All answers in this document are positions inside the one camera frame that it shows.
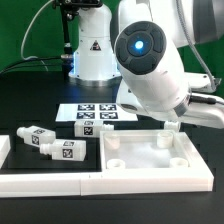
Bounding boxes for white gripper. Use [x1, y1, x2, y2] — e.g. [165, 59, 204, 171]
[116, 71, 224, 129]

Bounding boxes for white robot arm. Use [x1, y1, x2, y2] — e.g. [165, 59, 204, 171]
[70, 0, 224, 129]

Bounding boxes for white L-shaped fence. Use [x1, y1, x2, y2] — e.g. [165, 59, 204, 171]
[0, 132, 214, 198]

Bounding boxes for white sheet with tags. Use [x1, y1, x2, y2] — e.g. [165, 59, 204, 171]
[56, 103, 137, 122]

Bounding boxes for white block at left edge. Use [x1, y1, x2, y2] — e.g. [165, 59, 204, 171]
[0, 135, 11, 169]

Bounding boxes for black camera stand pole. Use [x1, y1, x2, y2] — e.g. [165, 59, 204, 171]
[52, 0, 104, 73]

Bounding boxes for white cable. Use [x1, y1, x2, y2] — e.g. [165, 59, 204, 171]
[20, 0, 56, 72]

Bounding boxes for black cables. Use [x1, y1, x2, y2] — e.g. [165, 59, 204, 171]
[0, 55, 64, 76]

